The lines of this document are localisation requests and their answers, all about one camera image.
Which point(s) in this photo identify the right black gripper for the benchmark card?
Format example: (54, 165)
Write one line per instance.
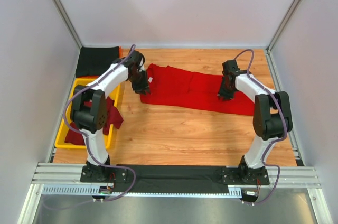
(227, 88)

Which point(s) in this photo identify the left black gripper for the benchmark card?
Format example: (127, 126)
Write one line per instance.
(140, 84)

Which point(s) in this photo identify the bright red t shirt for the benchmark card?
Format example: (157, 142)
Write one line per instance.
(177, 87)

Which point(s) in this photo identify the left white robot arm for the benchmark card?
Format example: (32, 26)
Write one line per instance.
(89, 110)

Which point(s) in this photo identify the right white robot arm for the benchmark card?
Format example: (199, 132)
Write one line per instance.
(272, 118)

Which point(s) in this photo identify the dark red t shirt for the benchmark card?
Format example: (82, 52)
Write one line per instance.
(114, 119)

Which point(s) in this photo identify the folded black t shirt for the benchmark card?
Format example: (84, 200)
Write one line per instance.
(95, 60)

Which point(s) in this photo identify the black cloth strip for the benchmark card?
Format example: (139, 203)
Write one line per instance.
(170, 179)

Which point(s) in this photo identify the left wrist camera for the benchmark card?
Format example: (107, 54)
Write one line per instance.
(138, 58)

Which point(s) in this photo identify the right aluminium corner post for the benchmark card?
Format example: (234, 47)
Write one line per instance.
(283, 24)

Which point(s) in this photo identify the aluminium corner post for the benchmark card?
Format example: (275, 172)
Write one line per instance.
(67, 21)
(283, 24)

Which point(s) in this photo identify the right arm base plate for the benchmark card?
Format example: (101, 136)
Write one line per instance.
(231, 176)

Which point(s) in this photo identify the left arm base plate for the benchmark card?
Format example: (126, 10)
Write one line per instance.
(98, 174)

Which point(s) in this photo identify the aluminium front rail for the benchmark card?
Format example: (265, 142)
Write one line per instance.
(69, 173)

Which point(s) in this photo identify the slotted grey cable duct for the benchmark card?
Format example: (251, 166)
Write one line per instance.
(96, 190)

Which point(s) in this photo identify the left aluminium corner post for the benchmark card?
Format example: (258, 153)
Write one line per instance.
(67, 21)

